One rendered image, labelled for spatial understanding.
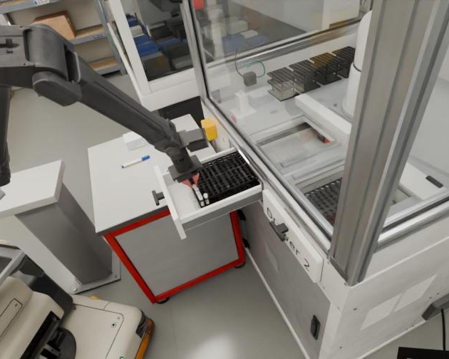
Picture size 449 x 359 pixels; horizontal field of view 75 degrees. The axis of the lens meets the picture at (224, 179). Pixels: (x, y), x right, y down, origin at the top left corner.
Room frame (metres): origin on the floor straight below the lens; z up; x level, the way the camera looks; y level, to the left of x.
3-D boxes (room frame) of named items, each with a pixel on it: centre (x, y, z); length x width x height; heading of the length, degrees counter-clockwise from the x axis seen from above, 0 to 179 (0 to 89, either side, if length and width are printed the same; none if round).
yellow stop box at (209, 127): (1.13, 0.03, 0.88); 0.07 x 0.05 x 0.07; 15
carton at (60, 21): (4.46, 1.78, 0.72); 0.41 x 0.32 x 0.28; 98
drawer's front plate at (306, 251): (0.51, -0.16, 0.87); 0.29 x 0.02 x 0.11; 15
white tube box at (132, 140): (1.31, 0.39, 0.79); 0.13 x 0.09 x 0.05; 104
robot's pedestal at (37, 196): (1.14, 0.92, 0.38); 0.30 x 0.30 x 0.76; 8
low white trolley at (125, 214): (1.13, 0.32, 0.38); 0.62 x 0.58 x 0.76; 15
